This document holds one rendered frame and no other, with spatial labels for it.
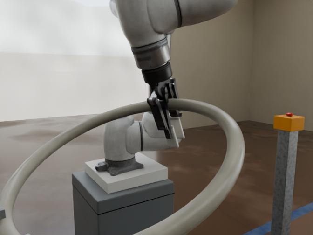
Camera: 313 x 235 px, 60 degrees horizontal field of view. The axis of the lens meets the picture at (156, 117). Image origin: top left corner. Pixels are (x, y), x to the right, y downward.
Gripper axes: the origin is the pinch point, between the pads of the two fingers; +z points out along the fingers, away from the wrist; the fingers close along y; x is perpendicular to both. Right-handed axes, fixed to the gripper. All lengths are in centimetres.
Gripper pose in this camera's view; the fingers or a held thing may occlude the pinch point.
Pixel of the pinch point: (174, 133)
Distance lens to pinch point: 76.7
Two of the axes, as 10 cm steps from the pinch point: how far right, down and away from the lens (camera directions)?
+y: -4.3, 5.0, -7.5
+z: 2.7, 8.7, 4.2
